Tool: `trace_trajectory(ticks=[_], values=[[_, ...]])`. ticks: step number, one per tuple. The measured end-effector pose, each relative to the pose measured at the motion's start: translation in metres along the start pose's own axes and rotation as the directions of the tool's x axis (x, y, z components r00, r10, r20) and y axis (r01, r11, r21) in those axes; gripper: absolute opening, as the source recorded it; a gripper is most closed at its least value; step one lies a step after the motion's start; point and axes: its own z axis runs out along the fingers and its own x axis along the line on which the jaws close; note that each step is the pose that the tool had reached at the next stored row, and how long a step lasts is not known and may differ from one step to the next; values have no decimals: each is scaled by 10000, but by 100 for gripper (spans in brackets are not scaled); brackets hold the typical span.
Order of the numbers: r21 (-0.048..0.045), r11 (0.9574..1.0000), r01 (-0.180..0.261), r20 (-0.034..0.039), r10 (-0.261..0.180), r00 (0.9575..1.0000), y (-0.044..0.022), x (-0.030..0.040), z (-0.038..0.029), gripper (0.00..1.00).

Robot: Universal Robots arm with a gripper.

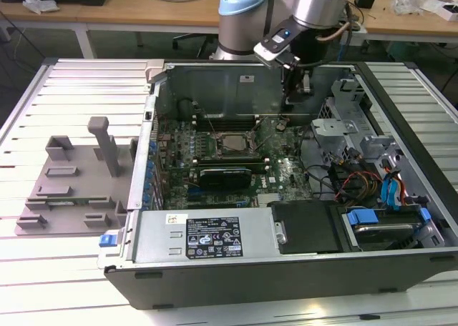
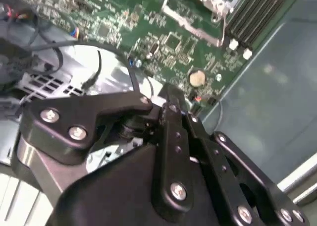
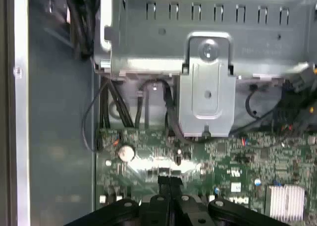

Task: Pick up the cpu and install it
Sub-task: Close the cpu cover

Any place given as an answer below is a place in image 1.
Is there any beige case release handle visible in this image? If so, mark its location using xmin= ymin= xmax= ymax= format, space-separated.
xmin=145 ymin=59 xmax=166 ymax=84

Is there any black PC case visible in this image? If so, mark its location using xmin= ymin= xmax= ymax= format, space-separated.
xmin=97 ymin=59 xmax=458 ymax=311

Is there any RAM slot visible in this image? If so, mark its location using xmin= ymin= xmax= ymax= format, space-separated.
xmin=192 ymin=156 xmax=270 ymax=161
xmin=193 ymin=119 xmax=259 ymax=124
xmin=192 ymin=159 xmax=270 ymax=164
xmin=192 ymin=166 xmax=270 ymax=172
xmin=193 ymin=115 xmax=259 ymax=120
xmin=193 ymin=122 xmax=259 ymax=127
xmin=193 ymin=125 xmax=259 ymax=131
xmin=192 ymin=162 xmax=270 ymax=167

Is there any hard disk in blue carrier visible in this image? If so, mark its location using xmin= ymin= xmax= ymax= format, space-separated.
xmin=341 ymin=207 xmax=432 ymax=252

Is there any metal drive cage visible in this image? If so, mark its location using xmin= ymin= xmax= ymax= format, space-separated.
xmin=310 ymin=77 xmax=407 ymax=198

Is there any blue flat wire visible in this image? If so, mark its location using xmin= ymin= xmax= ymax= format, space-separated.
xmin=379 ymin=174 xmax=407 ymax=212

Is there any coloured power wire bundle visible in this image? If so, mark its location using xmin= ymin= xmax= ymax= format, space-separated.
xmin=336 ymin=171 xmax=384 ymax=202

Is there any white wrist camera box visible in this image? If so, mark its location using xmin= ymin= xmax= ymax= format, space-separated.
xmin=253 ymin=18 xmax=302 ymax=69

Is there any clear plastic bag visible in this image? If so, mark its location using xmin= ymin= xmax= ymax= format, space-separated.
xmin=391 ymin=0 xmax=430 ymax=16

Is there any white cardboard box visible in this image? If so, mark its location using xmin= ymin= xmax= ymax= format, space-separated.
xmin=420 ymin=0 xmax=458 ymax=22

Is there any grey power supply unit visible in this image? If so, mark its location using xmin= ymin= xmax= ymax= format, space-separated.
xmin=131 ymin=207 xmax=279 ymax=265

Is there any CPU socket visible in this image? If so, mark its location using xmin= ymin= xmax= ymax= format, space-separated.
xmin=213 ymin=129 xmax=259 ymax=159

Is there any metal socket cover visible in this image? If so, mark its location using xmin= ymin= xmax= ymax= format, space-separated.
xmin=247 ymin=119 xmax=273 ymax=156

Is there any black graphics card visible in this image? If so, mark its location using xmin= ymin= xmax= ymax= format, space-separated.
xmin=198 ymin=166 xmax=253 ymax=191

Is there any green RAM stick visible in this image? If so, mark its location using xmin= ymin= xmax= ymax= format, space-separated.
xmin=46 ymin=199 xmax=110 ymax=207

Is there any blue case latch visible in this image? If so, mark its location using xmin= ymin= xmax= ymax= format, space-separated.
xmin=98 ymin=234 xmax=118 ymax=249

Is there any grey parts rack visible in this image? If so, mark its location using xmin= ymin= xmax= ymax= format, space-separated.
xmin=14 ymin=116 xmax=140 ymax=238

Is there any crumpled white paper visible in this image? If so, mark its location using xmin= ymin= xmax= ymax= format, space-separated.
xmin=21 ymin=0 xmax=61 ymax=15

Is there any green motherboard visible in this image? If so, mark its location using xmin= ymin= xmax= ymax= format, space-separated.
xmin=153 ymin=114 xmax=313 ymax=211

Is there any wooden desk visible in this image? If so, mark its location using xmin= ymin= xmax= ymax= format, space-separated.
xmin=352 ymin=0 xmax=458 ymax=46
xmin=0 ymin=0 xmax=230 ymax=59

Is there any black plastic shroud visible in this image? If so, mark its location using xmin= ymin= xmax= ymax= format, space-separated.
xmin=267 ymin=199 xmax=346 ymax=255

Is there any beige arm cable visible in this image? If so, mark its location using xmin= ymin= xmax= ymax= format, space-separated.
xmin=314 ymin=18 xmax=361 ymax=43

